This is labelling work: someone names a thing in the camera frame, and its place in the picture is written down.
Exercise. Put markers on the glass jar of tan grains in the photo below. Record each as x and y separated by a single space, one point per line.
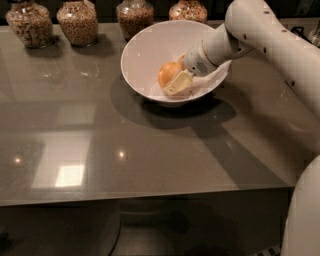
78 21

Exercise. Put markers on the black white striped strip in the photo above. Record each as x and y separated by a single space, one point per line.
270 251

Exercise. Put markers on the glass jar of mixed nuts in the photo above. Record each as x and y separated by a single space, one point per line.
191 10

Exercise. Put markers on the glass jar of light cereal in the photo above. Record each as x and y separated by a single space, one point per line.
31 23

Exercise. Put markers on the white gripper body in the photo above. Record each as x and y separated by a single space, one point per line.
196 62

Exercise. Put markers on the white bowl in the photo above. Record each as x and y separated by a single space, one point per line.
148 50

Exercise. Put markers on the orange fruit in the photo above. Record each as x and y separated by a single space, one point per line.
167 71

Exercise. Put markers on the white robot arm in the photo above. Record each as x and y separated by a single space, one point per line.
251 24

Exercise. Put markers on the glass jar of brown grains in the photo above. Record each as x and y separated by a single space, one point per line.
133 16

